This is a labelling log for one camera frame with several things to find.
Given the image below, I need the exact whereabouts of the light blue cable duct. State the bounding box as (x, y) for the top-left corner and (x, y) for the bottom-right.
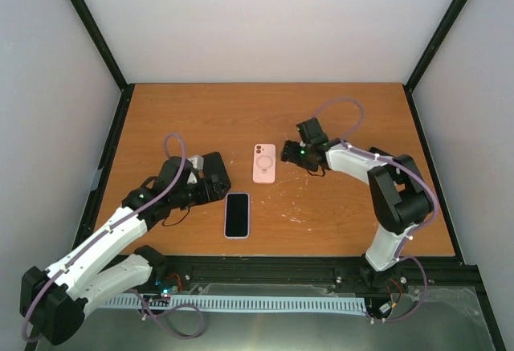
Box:
(98, 294), (368, 313)

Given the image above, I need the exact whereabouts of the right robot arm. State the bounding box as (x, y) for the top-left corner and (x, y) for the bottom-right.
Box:
(280, 117), (439, 289)

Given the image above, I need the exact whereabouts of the black phone case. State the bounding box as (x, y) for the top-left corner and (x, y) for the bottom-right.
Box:
(202, 152), (231, 195)

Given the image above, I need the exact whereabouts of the pink phone case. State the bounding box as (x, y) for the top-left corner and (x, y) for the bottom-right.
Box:
(252, 143), (276, 184)

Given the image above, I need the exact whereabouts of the metal base plate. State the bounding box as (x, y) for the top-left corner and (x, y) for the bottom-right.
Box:
(58, 290), (499, 350)

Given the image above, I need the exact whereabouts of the black aluminium frame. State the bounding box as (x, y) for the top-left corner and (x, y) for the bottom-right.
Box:
(23, 0), (508, 351)

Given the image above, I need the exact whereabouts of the purple phone case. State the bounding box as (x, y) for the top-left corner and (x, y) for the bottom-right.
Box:
(222, 192), (251, 240)

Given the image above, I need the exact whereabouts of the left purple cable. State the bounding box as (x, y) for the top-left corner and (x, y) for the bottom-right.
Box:
(20, 133), (188, 342)

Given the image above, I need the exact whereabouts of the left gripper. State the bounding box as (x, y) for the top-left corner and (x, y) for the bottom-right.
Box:
(171, 173), (230, 208)

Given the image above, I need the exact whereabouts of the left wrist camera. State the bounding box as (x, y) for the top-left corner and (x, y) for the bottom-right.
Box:
(187, 155), (204, 184)

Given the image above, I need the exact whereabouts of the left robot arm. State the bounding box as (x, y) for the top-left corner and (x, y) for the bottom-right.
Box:
(19, 152), (231, 345)

